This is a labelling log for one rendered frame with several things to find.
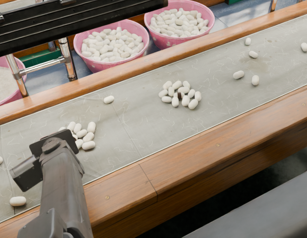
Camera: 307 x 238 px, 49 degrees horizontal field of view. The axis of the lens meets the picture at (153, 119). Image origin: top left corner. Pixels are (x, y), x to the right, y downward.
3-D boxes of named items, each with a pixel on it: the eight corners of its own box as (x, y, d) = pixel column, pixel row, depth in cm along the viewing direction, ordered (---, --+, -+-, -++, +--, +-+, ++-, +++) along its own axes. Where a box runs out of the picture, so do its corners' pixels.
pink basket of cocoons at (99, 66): (164, 56, 127) (164, 35, 120) (114, 95, 114) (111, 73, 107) (113, 31, 139) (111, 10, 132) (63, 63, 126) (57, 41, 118)
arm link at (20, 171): (84, 177, 67) (60, 142, 64) (32, 213, 64) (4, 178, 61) (74, 164, 78) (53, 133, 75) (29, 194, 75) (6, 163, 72)
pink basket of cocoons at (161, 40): (225, 46, 131) (229, 24, 124) (166, 67, 123) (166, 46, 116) (188, 13, 147) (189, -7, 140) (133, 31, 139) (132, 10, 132)
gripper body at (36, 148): (28, 144, 81) (28, 148, 74) (69, 127, 84) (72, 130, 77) (38, 168, 82) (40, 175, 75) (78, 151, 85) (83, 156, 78)
